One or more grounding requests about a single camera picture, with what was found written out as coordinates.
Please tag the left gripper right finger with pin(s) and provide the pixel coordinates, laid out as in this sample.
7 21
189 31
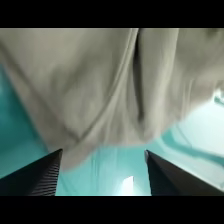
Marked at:
170 180

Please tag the beige garment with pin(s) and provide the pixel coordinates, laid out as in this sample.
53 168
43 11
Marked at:
100 90

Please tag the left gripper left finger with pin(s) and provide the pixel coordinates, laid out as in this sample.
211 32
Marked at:
36 178

